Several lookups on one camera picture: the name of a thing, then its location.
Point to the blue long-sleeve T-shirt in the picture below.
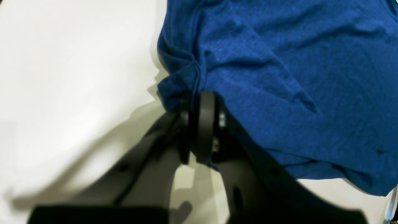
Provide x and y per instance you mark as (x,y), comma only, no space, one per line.
(313,82)

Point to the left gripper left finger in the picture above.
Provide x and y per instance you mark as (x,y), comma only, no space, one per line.
(137,189)

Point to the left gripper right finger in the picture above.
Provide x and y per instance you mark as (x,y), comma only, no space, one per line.
(258,188)

